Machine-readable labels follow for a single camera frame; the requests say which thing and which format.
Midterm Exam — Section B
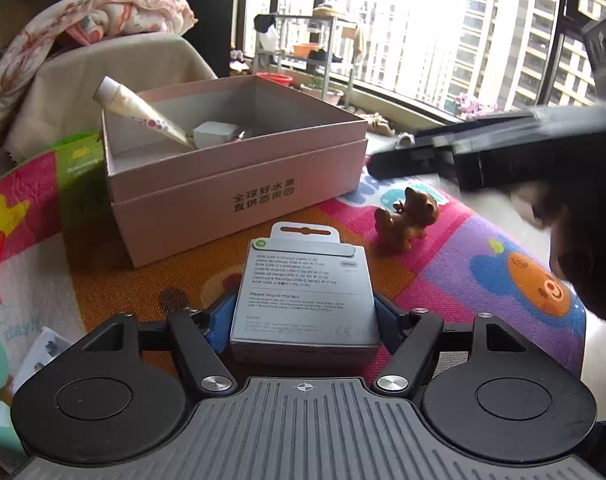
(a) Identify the brown toy animal figurine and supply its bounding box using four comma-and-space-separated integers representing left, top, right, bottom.
373, 188, 440, 252

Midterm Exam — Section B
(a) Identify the grey charger retail box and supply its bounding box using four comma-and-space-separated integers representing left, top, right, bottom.
229, 222, 381, 368

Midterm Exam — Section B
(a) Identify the white battery charger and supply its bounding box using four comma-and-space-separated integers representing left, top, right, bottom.
10, 327, 72, 396

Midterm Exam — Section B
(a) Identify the white power adapter plug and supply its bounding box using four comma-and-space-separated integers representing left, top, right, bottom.
192, 122, 243, 150

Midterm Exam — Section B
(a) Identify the white cream tube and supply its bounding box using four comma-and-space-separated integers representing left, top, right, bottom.
94, 76, 196, 148

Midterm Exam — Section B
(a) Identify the potted pink orchid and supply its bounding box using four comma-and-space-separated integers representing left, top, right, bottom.
454, 93, 498, 120

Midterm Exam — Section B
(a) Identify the pink cardboard box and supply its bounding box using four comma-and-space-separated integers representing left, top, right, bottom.
102, 77, 367, 266

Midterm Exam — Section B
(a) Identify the metal balcony shelf rack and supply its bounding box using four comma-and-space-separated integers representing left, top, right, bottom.
252, 6, 362, 105

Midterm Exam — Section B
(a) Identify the red plastic basin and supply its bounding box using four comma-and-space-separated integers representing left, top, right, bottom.
255, 72, 293, 87

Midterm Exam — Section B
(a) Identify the colourful cartoon play mat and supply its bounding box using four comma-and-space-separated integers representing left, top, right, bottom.
0, 131, 589, 470

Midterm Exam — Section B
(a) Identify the beige covered sofa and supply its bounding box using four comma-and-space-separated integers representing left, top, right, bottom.
4, 32, 216, 162

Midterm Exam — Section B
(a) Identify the floral pink blanket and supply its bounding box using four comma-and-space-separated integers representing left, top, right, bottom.
0, 0, 198, 133

